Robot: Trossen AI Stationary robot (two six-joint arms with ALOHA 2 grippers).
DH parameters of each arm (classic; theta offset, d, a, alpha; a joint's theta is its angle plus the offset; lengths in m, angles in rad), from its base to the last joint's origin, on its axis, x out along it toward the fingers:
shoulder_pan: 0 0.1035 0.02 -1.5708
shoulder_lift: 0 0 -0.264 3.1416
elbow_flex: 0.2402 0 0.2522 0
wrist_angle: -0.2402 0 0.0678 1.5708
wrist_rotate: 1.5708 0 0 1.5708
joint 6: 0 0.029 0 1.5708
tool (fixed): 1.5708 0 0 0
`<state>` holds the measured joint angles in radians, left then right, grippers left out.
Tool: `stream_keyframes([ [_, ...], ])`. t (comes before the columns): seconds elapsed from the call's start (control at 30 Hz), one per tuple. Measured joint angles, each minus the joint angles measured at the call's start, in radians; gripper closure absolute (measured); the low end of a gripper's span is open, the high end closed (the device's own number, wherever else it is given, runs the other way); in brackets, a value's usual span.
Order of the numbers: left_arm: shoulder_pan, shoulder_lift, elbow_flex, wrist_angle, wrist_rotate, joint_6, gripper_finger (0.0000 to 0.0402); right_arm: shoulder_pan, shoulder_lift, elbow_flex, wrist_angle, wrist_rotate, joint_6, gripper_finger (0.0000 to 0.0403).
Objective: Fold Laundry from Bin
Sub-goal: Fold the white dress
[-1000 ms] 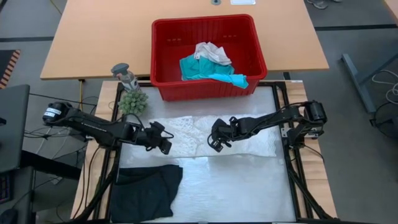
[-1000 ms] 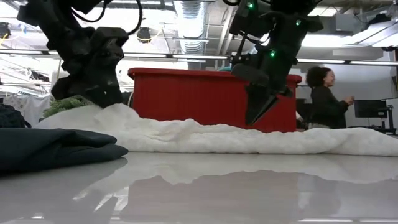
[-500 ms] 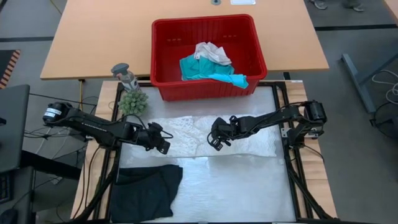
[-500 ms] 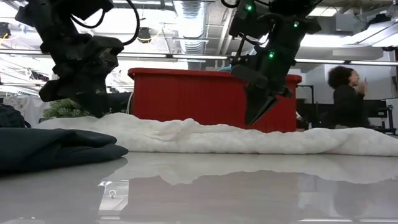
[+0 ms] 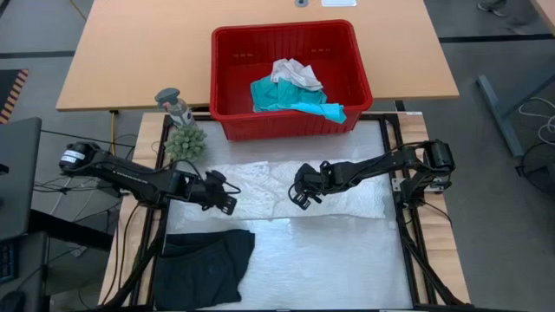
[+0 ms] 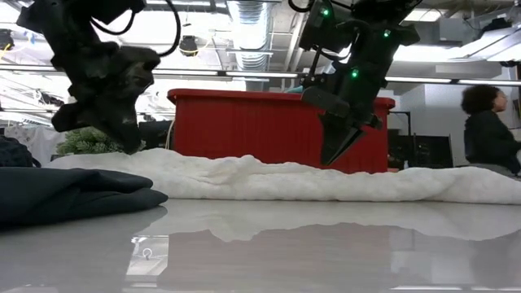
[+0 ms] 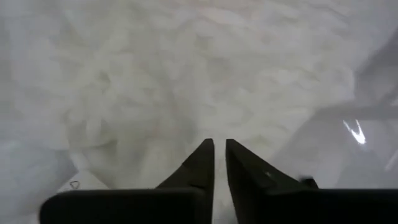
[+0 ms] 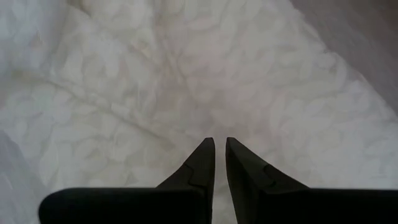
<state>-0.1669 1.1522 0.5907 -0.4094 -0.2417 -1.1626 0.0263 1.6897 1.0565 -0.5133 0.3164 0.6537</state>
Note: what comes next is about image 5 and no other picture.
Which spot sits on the black aluminium table frame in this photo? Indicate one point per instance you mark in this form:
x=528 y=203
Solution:
x=408 y=260

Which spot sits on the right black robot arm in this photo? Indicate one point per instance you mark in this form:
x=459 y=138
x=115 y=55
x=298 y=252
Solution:
x=377 y=167

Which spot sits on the hazard striped floor mat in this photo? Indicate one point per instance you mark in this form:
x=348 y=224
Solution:
x=13 y=93

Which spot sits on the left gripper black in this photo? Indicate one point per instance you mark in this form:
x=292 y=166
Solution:
x=214 y=190

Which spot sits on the grey metal base plate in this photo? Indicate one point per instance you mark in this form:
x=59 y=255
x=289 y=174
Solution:
x=395 y=184

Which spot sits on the black computer mouse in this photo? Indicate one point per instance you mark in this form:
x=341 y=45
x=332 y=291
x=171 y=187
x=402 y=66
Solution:
x=11 y=301

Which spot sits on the white paper sheet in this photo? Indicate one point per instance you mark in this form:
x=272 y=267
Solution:
x=338 y=2

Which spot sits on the artificial green potted plant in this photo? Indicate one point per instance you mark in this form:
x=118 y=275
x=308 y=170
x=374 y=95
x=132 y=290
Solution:
x=186 y=143

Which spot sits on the clear spray bottle grey trigger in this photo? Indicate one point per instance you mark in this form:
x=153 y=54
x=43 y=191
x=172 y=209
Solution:
x=173 y=106

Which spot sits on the person's shoe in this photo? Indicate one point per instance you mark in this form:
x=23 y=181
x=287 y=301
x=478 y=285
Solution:
x=492 y=6

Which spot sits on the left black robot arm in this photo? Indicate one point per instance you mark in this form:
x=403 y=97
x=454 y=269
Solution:
x=121 y=173

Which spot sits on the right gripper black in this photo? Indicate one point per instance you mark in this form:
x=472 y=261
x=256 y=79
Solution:
x=310 y=184

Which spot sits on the red plastic laundry bin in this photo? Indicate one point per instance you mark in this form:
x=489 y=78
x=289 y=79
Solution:
x=230 y=117

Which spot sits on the grey metal desk leg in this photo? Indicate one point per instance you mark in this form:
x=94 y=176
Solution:
x=498 y=112

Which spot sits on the black keyboard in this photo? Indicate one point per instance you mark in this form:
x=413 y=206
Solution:
x=6 y=262

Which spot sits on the light wooden desk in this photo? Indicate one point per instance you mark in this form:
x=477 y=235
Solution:
x=152 y=52

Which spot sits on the white crumpled garment with label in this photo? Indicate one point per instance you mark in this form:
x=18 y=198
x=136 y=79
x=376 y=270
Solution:
x=297 y=73

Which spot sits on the white lace garment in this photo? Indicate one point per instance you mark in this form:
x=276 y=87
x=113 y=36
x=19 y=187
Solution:
x=260 y=190

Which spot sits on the teal garment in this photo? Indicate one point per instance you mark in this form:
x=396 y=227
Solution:
x=282 y=97

